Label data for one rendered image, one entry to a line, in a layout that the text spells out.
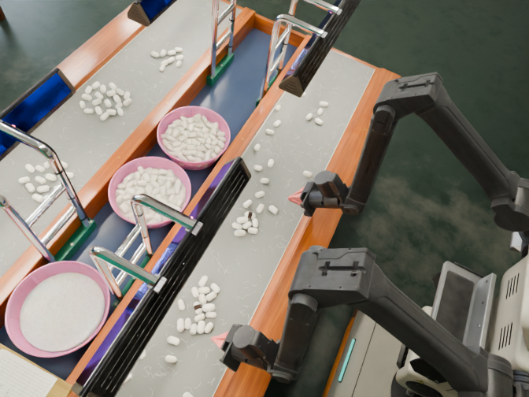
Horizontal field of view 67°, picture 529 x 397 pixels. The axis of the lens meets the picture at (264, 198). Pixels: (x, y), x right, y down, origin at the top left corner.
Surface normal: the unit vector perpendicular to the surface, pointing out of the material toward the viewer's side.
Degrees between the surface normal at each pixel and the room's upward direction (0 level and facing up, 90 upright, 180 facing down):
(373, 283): 28
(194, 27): 0
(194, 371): 0
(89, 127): 0
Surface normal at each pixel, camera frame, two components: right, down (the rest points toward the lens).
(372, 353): 0.15, -0.50
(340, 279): -0.45, -0.69
